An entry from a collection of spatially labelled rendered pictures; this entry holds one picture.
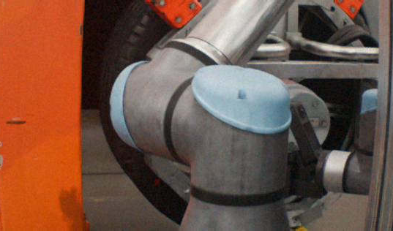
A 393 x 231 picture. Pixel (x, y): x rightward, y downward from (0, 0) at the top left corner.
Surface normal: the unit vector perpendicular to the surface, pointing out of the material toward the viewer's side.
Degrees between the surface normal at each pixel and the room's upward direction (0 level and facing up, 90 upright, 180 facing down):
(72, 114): 90
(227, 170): 90
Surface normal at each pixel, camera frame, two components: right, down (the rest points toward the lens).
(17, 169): 0.28, 0.19
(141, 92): -0.62, -0.44
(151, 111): -0.73, -0.11
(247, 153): 0.05, 0.20
